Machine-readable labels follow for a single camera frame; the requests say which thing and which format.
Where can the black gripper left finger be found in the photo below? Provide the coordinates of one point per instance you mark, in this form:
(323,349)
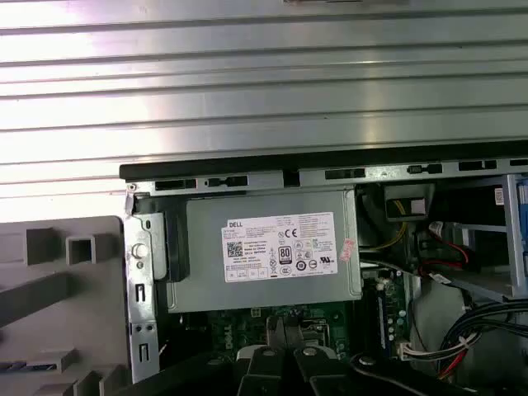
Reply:
(264,371)

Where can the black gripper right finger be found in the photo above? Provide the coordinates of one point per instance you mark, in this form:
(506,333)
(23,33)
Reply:
(313,375)

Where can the green motherboard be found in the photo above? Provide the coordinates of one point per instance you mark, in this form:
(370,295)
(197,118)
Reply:
(231,330)

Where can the white board power connector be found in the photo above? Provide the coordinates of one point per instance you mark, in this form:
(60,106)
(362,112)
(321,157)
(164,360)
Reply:
(405,350)

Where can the grey power supply unit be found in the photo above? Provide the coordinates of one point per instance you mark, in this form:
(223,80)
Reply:
(206,247)

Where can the black PC case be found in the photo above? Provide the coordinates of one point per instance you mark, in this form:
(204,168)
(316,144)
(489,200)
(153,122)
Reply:
(142,288)

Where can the grey parts rack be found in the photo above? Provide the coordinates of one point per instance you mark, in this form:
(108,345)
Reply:
(62,321)

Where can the grey metal drive cage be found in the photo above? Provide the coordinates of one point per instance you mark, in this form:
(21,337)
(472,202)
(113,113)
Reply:
(513,247)

